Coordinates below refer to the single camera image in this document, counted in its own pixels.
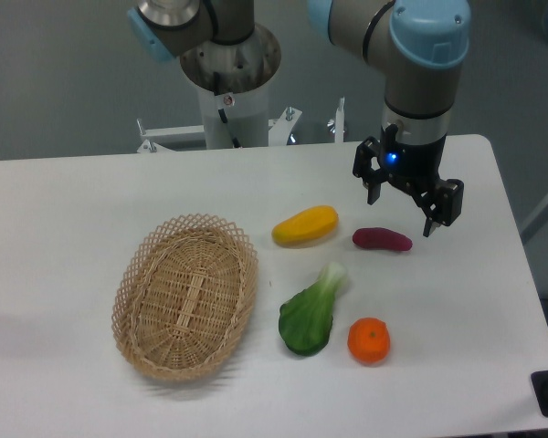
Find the black cable on pedestal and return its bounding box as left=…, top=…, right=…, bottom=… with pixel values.
left=212, top=72, right=243, bottom=150

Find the woven wicker basket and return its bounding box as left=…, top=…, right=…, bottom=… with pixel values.
left=111, top=214, right=258, bottom=382

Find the purple sweet potato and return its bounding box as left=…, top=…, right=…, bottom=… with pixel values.
left=352, top=227, right=413, bottom=252

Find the yellow mango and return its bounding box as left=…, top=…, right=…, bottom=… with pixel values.
left=271, top=205, right=339, bottom=246

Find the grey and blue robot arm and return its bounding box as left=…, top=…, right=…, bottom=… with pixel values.
left=127, top=1, right=471, bottom=234

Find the orange tangerine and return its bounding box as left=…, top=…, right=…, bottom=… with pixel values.
left=347, top=318, right=391, bottom=365

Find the green bok choy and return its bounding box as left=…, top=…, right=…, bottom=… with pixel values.
left=278, top=262, right=348, bottom=357

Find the white metal base frame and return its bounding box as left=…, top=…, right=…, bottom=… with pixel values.
left=135, top=96, right=348, bottom=153

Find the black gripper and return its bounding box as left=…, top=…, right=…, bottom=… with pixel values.
left=353, top=124, right=464, bottom=237

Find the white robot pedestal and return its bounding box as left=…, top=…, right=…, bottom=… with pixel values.
left=180, top=24, right=281, bottom=124

